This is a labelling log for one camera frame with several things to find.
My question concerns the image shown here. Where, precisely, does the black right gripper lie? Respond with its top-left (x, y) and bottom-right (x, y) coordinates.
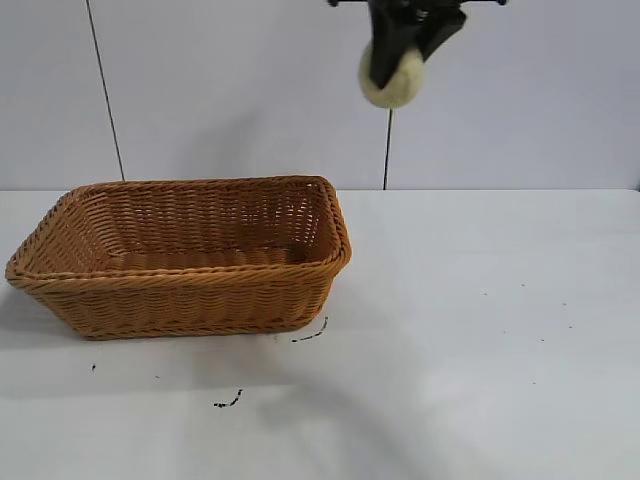
top-left (327, 0), bottom-right (506, 92)

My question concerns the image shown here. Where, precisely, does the pale yellow egg yolk pastry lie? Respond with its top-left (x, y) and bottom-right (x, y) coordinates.
top-left (357, 44), bottom-right (428, 110)

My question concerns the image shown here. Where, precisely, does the brown wicker basket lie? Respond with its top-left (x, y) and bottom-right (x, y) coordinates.
top-left (5, 174), bottom-right (353, 342)

